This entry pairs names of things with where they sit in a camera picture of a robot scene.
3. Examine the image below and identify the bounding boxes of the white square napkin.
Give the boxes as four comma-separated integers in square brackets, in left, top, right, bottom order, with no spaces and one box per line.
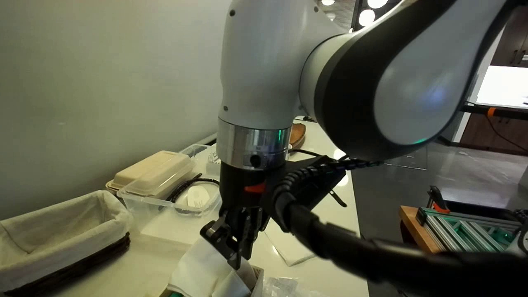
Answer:
[262,218,323,269]

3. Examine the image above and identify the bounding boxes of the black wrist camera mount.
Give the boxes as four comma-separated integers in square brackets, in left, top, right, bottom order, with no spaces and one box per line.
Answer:
[267,155,349,233]

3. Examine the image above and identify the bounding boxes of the wooden base board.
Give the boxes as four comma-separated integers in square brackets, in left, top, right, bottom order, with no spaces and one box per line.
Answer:
[399,205,448,256]

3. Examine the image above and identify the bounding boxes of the aluminium rail frame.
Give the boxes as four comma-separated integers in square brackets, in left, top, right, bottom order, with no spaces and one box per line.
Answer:
[413,205,528,261]

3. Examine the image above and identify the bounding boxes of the cloth lined wicker basket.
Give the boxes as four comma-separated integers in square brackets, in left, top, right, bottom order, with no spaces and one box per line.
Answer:
[0,188,133,296]

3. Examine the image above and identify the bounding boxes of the white glowing screen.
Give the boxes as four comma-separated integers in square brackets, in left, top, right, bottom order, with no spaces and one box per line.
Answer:
[471,65,528,111]

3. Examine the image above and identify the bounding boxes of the black rod orange clamps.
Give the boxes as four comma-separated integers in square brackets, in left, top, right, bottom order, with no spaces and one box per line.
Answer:
[461,101,528,121]

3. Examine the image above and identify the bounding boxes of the white paper towel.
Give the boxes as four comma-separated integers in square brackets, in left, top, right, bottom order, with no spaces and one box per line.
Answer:
[166,236,255,297]

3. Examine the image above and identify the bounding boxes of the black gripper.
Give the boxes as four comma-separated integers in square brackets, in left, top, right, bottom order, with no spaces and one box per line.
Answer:
[197,164,286,272]

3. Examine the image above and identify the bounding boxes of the clear plastic bag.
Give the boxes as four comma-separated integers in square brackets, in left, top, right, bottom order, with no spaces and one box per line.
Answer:
[262,274,318,297]

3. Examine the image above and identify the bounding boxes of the black red clamp tool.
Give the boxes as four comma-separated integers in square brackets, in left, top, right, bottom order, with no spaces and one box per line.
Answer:
[427,187,450,215]

